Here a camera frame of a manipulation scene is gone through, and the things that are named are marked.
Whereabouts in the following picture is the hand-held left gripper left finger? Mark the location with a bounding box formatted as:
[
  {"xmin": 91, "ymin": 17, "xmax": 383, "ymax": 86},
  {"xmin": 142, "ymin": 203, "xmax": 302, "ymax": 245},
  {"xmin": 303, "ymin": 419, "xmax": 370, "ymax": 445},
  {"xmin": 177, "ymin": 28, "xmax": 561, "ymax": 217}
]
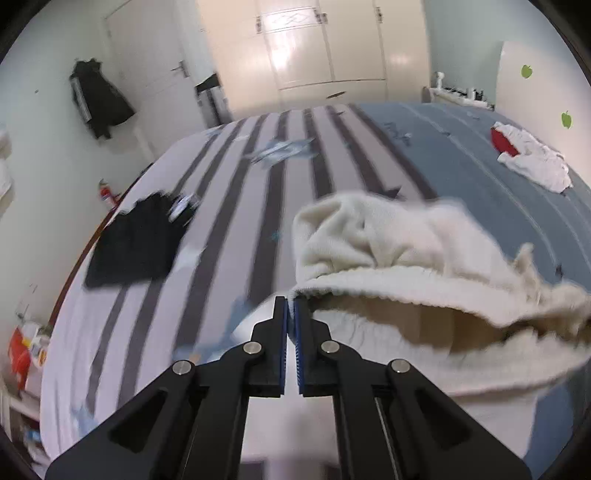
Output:
[{"xmin": 45, "ymin": 296, "xmax": 289, "ymax": 480}]

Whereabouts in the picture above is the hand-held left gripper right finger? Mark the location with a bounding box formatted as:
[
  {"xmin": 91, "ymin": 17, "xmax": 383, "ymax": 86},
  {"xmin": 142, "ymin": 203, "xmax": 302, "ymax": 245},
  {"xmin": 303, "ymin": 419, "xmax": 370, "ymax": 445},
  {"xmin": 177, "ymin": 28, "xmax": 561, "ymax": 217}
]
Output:
[{"xmin": 290, "ymin": 298, "xmax": 534, "ymax": 480}]

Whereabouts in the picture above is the cream knit sweater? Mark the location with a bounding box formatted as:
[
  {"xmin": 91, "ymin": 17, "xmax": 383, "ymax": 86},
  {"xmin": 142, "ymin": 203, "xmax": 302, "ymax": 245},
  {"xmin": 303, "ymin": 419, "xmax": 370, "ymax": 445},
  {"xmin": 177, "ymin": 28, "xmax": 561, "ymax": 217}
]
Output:
[{"xmin": 292, "ymin": 191, "xmax": 591, "ymax": 462}]

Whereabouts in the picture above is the black garment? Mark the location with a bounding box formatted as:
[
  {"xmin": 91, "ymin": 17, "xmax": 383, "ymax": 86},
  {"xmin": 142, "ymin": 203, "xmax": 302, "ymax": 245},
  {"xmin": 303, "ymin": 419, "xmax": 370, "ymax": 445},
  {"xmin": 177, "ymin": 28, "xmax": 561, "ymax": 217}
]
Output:
[{"xmin": 84, "ymin": 190, "xmax": 195, "ymax": 291}]

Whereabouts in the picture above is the striped grey and blue bed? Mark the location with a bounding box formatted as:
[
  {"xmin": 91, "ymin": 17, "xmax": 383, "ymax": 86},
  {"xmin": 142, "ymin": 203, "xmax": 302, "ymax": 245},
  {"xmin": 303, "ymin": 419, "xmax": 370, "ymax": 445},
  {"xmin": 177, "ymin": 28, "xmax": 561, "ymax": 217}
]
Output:
[{"xmin": 39, "ymin": 102, "xmax": 591, "ymax": 480}]

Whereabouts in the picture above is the dark suitcase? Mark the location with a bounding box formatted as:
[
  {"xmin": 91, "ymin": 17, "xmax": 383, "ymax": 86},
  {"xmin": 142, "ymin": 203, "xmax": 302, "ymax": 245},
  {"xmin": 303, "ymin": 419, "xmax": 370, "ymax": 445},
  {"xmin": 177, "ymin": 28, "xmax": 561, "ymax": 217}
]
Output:
[{"xmin": 194, "ymin": 74, "xmax": 232, "ymax": 128}]

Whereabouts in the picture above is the red box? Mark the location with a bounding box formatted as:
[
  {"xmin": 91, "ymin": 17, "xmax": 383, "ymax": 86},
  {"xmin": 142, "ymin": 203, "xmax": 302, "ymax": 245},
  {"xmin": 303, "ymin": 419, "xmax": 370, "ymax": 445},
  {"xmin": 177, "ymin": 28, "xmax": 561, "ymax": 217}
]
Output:
[{"xmin": 9, "ymin": 323, "xmax": 51, "ymax": 393}]

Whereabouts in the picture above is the white shelf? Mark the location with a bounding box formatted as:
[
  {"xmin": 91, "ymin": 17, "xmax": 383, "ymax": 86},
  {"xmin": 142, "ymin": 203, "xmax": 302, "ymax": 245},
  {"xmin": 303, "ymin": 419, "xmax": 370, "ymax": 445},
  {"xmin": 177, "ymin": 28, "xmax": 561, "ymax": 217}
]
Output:
[{"xmin": 422, "ymin": 71, "xmax": 495, "ymax": 112}]

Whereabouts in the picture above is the cream wardrobe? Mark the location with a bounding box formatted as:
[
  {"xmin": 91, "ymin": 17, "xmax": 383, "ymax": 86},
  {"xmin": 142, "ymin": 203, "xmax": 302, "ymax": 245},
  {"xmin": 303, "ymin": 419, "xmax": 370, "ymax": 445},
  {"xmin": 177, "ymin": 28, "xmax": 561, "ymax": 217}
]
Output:
[{"xmin": 196, "ymin": 0, "xmax": 432, "ymax": 123}]

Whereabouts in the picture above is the black hanging jacket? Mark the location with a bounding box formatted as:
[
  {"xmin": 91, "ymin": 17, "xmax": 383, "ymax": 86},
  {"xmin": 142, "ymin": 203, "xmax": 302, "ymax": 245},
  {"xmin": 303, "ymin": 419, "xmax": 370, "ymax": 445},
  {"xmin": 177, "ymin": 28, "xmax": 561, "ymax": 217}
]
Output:
[{"xmin": 69, "ymin": 59, "xmax": 136, "ymax": 140}]

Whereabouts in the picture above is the white and red garment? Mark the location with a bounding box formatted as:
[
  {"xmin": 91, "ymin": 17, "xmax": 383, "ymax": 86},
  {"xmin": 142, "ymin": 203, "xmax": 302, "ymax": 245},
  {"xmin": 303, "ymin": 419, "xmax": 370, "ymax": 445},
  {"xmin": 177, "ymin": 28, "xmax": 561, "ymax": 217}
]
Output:
[{"xmin": 490, "ymin": 121, "xmax": 574, "ymax": 195}]

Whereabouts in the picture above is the white door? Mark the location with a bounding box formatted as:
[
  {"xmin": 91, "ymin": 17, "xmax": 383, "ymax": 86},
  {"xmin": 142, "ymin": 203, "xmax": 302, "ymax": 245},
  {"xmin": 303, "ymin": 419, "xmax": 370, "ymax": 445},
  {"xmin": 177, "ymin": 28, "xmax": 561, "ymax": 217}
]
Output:
[{"xmin": 104, "ymin": 0, "xmax": 222, "ymax": 155}]

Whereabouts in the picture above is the white hanging towel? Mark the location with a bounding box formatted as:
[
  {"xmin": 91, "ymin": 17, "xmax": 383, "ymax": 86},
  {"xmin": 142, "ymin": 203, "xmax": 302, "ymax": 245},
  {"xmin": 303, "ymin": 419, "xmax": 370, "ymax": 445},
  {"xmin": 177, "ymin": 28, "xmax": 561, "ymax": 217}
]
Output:
[{"xmin": 0, "ymin": 129, "xmax": 14, "ymax": 217}]

